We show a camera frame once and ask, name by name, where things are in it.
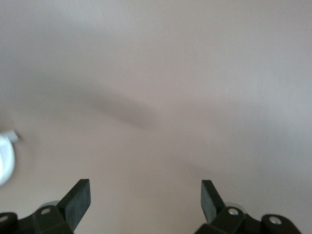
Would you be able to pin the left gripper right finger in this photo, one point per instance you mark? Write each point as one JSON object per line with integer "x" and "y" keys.
{"x": 212, "y": 207}

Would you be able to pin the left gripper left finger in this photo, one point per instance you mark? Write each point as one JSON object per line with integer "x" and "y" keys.
{"x": 75, "y": 204}

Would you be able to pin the white curved plastic arc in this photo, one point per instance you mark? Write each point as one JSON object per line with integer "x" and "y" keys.
{"x": 6, "y": 156}

